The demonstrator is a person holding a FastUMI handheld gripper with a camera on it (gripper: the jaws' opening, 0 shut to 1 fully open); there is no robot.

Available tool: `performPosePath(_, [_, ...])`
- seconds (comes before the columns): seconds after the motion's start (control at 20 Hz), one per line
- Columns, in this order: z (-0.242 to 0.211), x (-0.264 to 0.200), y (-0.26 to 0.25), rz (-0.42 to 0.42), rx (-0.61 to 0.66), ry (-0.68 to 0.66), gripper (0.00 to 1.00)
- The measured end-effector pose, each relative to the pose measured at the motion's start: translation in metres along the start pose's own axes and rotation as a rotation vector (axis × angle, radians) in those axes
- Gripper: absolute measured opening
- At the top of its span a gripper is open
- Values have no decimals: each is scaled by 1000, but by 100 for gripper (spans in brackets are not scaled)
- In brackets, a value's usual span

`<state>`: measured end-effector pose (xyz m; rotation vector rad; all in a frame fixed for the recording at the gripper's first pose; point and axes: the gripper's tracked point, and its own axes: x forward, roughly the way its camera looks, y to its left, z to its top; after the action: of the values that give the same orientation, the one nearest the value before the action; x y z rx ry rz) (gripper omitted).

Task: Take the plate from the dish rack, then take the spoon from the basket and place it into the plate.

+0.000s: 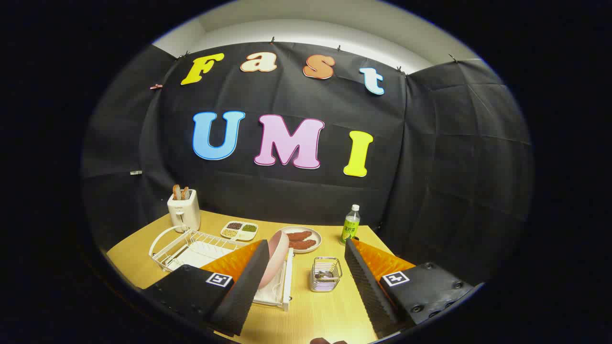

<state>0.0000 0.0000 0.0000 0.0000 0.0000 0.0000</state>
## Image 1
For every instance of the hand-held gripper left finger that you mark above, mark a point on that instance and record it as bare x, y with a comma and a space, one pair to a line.
244, 291

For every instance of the pink plate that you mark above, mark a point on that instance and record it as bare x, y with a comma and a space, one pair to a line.
276, 258

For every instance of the toast slice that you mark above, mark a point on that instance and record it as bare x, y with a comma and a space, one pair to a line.
176, 192
185, 193

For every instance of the white toaster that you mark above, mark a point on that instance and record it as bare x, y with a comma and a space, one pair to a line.
184, 212

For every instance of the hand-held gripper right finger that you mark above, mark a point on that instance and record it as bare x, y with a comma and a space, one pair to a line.
366, 291

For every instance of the white divided tray with beans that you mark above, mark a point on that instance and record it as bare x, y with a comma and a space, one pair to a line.
239, 235

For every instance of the brown sausage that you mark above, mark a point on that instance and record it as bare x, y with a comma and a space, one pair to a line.
299, 236
303, 244

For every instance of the dark metal spoon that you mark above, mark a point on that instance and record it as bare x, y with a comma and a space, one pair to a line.
324, 274

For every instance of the white plate with sausages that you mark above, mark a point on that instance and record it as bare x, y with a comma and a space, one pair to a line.
315, 235

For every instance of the green drink bottle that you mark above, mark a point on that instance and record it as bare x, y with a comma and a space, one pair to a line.
350, 229

